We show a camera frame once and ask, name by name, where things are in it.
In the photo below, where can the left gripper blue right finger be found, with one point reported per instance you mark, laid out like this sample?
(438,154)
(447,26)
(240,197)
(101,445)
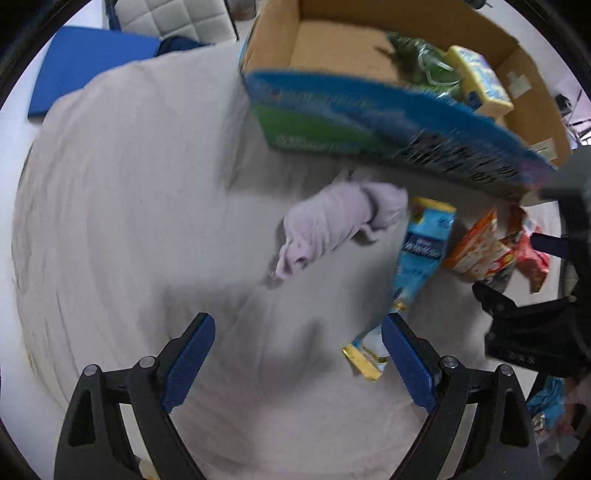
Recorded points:
(501,443)

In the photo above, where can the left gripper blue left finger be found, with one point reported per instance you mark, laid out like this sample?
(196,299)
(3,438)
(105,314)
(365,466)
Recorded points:
(93,442)

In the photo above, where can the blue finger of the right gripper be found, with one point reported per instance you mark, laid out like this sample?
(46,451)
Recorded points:
(551,245)

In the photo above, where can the red snack packet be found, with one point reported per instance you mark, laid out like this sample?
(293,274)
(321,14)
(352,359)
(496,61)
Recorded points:
(533,264)

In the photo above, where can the orange cartoon snack packet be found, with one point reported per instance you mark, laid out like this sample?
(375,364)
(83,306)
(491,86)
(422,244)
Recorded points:
(481,255)

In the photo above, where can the long light blue packet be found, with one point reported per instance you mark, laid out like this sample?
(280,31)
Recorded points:
(423,250)

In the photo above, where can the lilac sock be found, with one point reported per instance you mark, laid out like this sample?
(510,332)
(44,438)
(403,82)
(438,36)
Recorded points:
(339,212)

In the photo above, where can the green snack packet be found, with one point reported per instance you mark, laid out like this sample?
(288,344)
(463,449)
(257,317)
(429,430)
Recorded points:
(424,67)

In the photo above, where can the grey table cloth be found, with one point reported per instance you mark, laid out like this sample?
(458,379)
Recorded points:
(150,196)

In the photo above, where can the open cardboard box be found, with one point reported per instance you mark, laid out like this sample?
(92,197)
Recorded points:
(323,77)

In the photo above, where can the blue foam mat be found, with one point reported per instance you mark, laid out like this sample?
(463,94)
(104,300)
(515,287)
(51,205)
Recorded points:
(78,54)

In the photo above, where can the dark blue cloth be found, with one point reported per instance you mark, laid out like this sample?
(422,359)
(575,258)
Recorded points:
(177,44)

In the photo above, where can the left white padded chair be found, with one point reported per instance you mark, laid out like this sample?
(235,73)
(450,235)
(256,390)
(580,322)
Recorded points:
(204,21)

